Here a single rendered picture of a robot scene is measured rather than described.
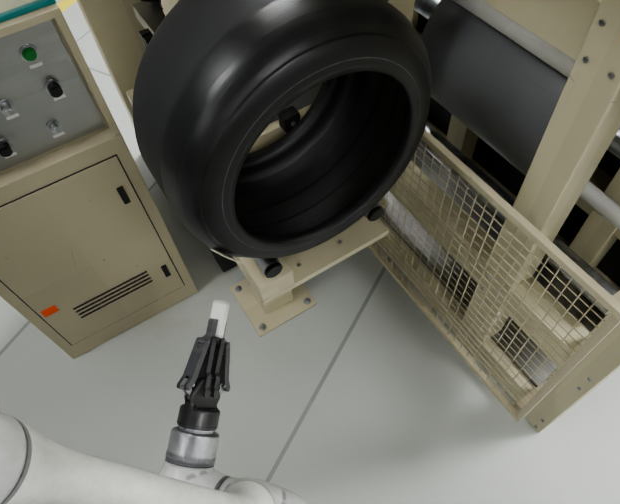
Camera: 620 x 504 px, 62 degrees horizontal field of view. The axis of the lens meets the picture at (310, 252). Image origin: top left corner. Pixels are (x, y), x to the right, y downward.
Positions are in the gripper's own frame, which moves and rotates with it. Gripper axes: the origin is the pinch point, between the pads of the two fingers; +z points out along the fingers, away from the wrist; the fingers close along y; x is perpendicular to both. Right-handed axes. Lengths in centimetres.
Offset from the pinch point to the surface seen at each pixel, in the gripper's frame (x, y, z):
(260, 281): -4.3, 17.5, 10.5
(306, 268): 0.5, 28.8, 16.4
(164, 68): 1.7, -27.4, 36.5
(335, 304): -31, 110, 17
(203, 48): 10.1, -28.3, 38.1
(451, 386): 17, 118, -7
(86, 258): -83, 30, 14
